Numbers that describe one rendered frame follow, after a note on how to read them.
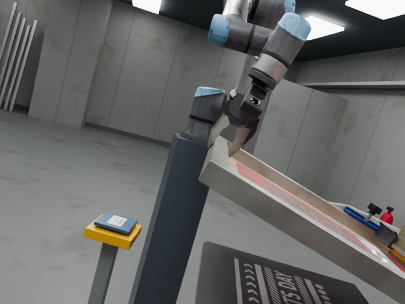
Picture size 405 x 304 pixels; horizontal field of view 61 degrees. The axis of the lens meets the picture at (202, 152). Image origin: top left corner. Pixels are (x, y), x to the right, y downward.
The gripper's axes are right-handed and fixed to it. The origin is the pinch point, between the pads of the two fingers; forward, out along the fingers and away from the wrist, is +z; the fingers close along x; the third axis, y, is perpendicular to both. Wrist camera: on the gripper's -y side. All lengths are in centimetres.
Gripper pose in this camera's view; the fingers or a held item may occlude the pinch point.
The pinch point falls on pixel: (219, 149)
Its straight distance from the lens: 83.2
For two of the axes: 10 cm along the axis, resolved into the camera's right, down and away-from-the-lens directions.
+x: -8.5, -5.2, -0.1
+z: -5.2, 8.4, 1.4
